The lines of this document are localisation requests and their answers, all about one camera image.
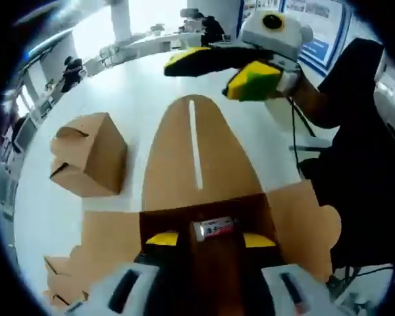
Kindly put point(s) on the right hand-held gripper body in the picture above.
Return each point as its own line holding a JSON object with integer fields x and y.
{"x": 276, "y": 36}

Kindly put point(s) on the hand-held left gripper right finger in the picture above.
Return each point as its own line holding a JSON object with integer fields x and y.
{"x": 293, "y": 293}

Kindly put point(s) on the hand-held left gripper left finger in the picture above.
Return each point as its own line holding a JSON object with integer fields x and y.
{"x": 131, "y": 289}

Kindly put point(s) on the white red-label tube item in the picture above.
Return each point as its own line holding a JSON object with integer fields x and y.
{"x": 214, "y": 227}

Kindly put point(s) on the person's black clothing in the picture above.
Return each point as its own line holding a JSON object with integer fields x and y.
{"x": 352, "y": 164}

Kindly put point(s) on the white chair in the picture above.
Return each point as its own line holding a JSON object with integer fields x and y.
{"x": 393, "y": 108}

